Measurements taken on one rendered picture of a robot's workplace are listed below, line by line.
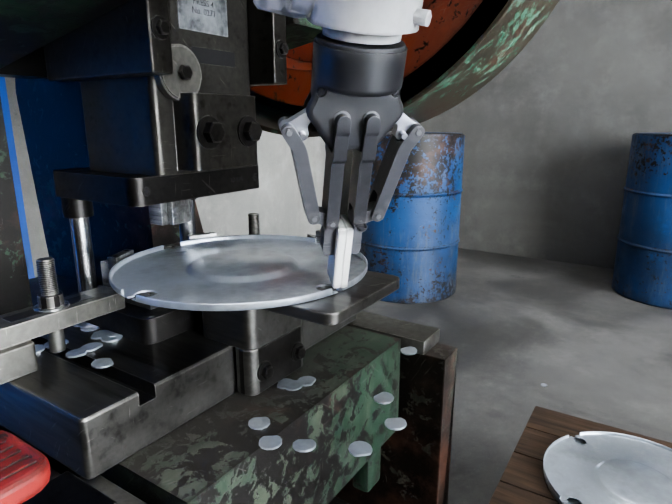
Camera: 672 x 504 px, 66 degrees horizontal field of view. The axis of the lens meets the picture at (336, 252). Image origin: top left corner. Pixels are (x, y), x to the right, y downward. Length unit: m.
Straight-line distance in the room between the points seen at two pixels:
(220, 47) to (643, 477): 0.93
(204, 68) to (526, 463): 0.84
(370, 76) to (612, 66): 3.39
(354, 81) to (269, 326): 0.30
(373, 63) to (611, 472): 0.84
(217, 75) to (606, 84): 3.29
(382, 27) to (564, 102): 3.41
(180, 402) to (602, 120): 3.43
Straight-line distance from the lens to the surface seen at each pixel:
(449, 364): 0.78
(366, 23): 0.40
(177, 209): 0.67
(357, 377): 0.66
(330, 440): 0.64
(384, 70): 0.41
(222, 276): 0.56
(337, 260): 0.50
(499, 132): 3.88
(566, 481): 1.02
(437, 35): 0.83
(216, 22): 0.64
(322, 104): 0.44
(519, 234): 3.91
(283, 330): 0.61
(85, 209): 0.68
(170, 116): 0.59
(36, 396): 0.56
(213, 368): 0.58
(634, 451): 1.15
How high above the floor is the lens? 0.95
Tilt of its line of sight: 14 degrees down
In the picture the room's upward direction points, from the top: straight up
